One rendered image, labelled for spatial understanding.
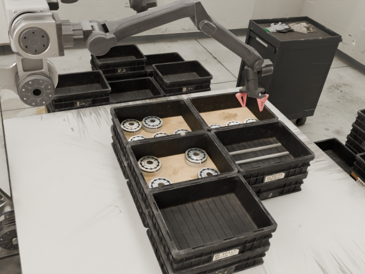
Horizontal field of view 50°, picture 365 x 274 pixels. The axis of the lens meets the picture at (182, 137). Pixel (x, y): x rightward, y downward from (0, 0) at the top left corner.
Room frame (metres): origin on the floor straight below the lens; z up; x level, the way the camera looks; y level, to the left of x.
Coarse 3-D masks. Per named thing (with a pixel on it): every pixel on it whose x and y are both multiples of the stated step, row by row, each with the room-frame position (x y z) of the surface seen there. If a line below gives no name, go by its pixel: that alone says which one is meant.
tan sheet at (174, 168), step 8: (160, 160) 1.35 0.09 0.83; (168, 160) 1.35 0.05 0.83; (176, 160) 1.36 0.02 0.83; (184, 160) 1.37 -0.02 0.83; (208, 160) 1.39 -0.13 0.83; (168, 168) 1.30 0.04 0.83; (176, 168) 1.31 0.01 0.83; (184, 168) 1.31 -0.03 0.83; (192, 168) 1.32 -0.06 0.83; (200, 168) 1.33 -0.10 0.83; (216, 168) 1.34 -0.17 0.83; (144, 176) 1.23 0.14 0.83; (152, 176) 1.23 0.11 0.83; (160, 176) 1.24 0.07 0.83; (168, 176) 1.25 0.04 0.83; (176, 176) 1.25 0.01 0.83; (184, 176) 1.26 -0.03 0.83; (192, 176) 1.27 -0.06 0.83
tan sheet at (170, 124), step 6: (162, 120) 1.67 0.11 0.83; (168, 120) 1.67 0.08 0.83; (174, 120) 1.68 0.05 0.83; (180, 120) 1.69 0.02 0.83; (162, 126) 1.61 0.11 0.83; (168, 126) 1.62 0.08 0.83; (174, 126) 1.63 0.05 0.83; (180, 126) 1.63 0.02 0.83; (186, 126) 1.64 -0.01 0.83; (144, 132) 1.54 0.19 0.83; (156, 132) 1.56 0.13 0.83; (168, 132) 1.57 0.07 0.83
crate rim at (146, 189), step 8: (176, 136) 1.41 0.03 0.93; (184, 136) 1.41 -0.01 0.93; (128, 144) 1.31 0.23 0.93; (136, 144) 1.32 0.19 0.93; (216, 144) 1.39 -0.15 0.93; (128, 152) 1.27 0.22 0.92; (224, 152) 1.33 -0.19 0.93; (136, 160) 1.21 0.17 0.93; (136, 168) 1.16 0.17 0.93; (232, 168) 1.24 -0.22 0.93; (208, 176) 1.17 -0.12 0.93; (216, 176) 1.17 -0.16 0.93; (144, 184) 1.08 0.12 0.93; (168, 184) 1.09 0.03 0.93; (176, 184) 1.10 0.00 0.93
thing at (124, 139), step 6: (150, 102) 1.67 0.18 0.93; (156, 102) 1.67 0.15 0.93; (162, 102) 1.68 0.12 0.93; (186, 102) 1.71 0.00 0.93; (114, 108) 1.58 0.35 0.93; (120, 108) 1.59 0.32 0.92; (192, 108) 1.66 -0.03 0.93; (114, 120) 1.49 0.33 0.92; (198, 120) 1.56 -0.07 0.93; (120, 126) 1.43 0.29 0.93; (204, 126) 1.51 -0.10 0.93; (120, 132) 1.39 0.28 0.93; (186, 132) 1.45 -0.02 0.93; (192, 132) 1.45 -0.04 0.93; (126, 138) 1.35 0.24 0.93; (150, 138) 1.37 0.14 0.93; (156, 138) 1.38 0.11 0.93; (126, 144) 1.32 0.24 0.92
